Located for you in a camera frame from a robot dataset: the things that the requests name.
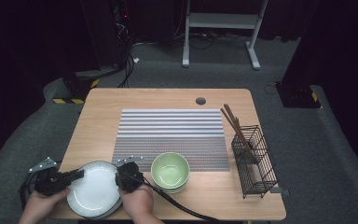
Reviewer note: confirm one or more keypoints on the black equipment cabinet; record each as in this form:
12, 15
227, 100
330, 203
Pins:
105, 31

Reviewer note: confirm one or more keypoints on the person's left hand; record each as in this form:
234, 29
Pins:
42, 207

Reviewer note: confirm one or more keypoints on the black yellow striped stand base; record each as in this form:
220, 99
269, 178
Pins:
79, 85

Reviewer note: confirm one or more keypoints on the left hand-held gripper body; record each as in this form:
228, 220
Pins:
51, 182

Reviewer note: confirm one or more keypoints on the white metal desk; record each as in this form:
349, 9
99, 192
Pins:
220, 21

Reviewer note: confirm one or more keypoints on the grey table grommet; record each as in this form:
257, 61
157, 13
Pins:
200, 101

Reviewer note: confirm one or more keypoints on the brown wooden chopstick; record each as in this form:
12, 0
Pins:
230, 122
236, 122
231, 115

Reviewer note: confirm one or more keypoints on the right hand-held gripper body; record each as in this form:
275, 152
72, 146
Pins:
132, 177

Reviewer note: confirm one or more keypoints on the grey striped placemat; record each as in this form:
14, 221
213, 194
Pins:
167, 130

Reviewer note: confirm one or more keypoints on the yellow black hazard tape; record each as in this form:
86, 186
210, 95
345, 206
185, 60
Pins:
68, 101

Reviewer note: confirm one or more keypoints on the person's right hand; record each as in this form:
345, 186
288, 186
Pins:
138, 202

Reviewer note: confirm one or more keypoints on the black stand base yellow mark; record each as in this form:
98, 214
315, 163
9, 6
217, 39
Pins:
296, 95

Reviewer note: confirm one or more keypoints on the white plug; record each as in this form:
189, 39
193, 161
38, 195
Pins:
136, 60

